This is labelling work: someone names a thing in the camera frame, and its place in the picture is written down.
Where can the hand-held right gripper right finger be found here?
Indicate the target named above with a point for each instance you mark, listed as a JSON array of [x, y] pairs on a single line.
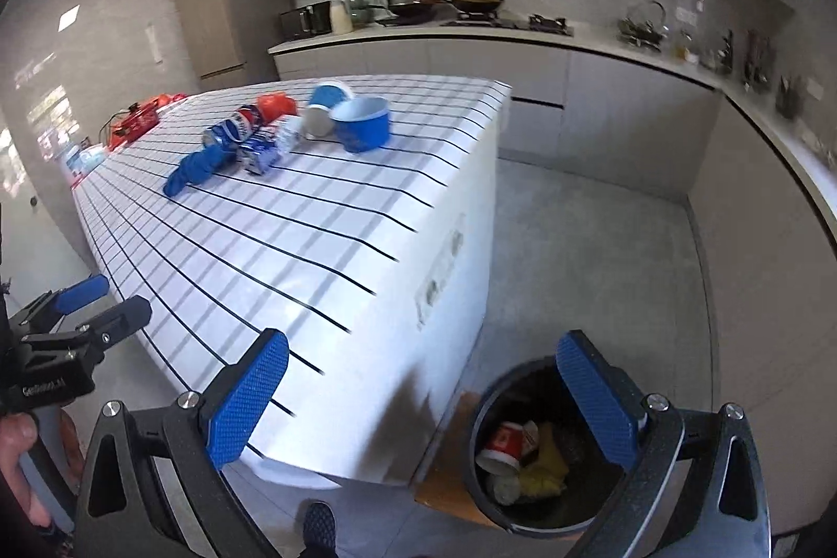
[[595, 401]]

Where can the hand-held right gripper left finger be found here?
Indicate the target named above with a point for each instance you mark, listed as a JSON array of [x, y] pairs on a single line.
[[248, 401]]

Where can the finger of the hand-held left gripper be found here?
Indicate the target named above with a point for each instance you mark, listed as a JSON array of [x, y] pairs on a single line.
[[82, 293], [121, 319]]

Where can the yellow cloth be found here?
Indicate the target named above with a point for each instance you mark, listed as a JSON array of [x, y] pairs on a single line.
[[546, 466]]

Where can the red white paper cup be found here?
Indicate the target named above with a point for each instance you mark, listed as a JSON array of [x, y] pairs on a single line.
[[507, 443]]

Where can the black bucket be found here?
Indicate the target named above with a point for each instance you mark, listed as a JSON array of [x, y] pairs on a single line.
[[484, 401]]

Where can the blue cloth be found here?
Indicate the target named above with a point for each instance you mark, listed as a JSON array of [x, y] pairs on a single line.
[[193, 170]]

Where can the blue red soda can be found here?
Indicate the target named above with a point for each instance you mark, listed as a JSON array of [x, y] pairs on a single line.
[[235, 130]]

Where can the clear wrapper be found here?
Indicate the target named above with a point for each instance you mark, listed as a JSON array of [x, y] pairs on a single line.
[[288, 133]]

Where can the red plastic bag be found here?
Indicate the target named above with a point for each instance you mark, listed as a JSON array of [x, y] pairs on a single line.
[[278, 105]]

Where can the blue paper bowl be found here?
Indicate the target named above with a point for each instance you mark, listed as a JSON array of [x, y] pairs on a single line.
[[363, 130]]

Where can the blue paper cup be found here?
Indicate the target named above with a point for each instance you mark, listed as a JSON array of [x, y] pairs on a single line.
[[330, 96]]

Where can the person's left hand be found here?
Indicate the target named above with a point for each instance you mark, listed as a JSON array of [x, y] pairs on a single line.
[[16, 447]]

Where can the pale tissue pack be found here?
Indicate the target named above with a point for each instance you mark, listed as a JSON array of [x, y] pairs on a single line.
[[88, 157]]

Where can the dark blue shoe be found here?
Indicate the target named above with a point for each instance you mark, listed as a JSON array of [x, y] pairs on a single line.
[[320, 525]]

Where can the wooden stool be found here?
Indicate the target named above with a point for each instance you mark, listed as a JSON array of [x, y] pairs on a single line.
[[444, 486]]

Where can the white grid tablecloth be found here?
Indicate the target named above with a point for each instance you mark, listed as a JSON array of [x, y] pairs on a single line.
[[294, 218]]

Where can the island socket panel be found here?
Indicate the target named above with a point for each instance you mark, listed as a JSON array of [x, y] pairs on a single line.
[[438, 277]]

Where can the orange plastic bag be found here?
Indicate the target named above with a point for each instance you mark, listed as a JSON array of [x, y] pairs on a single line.
[[161, 100]]

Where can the grey base cabinets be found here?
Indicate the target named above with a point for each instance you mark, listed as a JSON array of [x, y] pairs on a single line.
[[608, 113]]

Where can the beige refrigerator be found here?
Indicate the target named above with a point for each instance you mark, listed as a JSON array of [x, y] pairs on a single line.
[[216, 15]]

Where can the black microwave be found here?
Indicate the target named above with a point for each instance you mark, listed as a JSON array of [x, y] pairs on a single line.
[[306, 19]]

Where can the black knife holder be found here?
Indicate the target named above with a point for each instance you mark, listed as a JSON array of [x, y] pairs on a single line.
[[789, 100]]

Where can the utensil holder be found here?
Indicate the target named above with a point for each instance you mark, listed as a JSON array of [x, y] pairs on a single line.
[[755, 68]]

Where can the dark glass bottle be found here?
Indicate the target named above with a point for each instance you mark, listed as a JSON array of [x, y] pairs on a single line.
[[726, 53]]

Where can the white thermos jug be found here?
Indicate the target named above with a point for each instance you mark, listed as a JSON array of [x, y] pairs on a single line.
[[340, 17]]

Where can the dark kettle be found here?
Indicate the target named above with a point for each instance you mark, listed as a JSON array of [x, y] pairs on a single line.
[[644, 30]]

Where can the black gas stove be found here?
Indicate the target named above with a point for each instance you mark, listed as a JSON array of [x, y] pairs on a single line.
[[510, 23]]

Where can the green vase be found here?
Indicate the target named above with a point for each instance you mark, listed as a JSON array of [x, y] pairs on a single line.
[[356, 2]]

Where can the black wok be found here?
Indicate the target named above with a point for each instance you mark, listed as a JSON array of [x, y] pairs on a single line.
[[477, 2]]

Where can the dark pot with lid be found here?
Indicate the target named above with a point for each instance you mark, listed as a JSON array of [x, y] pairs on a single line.
[[412, 1]]

